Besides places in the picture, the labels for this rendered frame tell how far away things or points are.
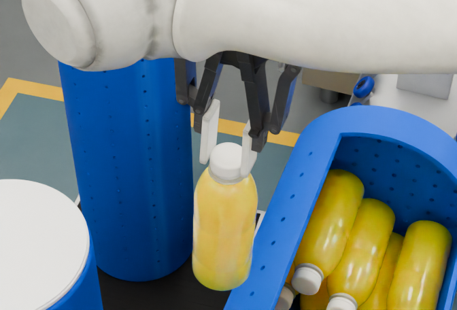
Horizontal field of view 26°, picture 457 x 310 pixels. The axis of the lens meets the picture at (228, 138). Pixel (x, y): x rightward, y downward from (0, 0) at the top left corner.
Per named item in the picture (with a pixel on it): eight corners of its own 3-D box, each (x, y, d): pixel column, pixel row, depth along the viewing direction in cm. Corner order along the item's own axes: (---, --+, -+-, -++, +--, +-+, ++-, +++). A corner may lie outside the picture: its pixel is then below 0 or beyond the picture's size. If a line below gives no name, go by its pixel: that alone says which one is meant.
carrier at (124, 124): (213, 220, 267) (122, 185, 276) (209, -53, 205) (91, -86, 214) (162, 298, 249) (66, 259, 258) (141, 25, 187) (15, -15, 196)
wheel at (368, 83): (378, 77, 184) (370, 70, 183) (372, 92, 181) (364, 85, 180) (362, 88, 187) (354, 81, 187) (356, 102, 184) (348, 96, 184)
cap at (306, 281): (313, 266, 133) (309, 276, 132) (326, 285, 135) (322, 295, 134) (289, 269, 135) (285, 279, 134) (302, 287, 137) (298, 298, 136)
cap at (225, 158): (251, 174, 103) (253, 162, 102) (217, 183, 102) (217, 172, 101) (238, 148, 106) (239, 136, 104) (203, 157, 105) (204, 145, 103)
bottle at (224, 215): (260, 284, 116) (272, 179, 103) (204, 301, 114) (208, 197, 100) (237, 238, 120) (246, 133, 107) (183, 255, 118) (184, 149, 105)
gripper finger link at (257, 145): (258, 105, 97) (287, 114, 96) (256, 140, 101) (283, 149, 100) (253, 115, 96) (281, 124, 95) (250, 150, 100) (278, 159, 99)
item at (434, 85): (449, 92, 188) (464, 28, 177) (446, 105, 185) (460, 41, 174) (398, 80, 190) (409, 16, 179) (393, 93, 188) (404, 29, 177)
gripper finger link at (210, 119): (209, 119, 98) (202, 117, 98) (205, 165, 103) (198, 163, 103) (220, 100, 99) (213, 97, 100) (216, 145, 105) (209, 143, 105)
